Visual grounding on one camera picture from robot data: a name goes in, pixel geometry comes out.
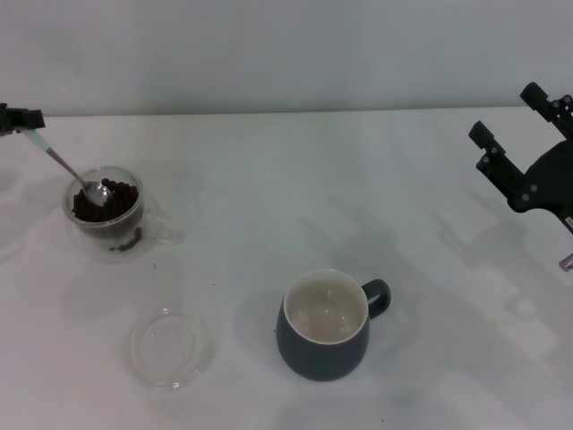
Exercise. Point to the coffee beans pile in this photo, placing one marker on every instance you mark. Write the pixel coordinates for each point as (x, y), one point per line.
(121, 203)

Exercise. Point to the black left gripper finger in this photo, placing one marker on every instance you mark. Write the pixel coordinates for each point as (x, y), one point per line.
(22, 121)

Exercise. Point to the clear double-wall glass cup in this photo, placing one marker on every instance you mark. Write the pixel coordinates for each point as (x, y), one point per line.
(154, 224)

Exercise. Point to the dark blue ceramic mug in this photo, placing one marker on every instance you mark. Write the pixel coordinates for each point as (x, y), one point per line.
(313, 358)

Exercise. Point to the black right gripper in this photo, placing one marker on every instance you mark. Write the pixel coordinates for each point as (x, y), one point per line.
(553, 179)

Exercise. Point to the clear glass saucer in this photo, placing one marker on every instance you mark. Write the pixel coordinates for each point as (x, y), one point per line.
(172, 354)

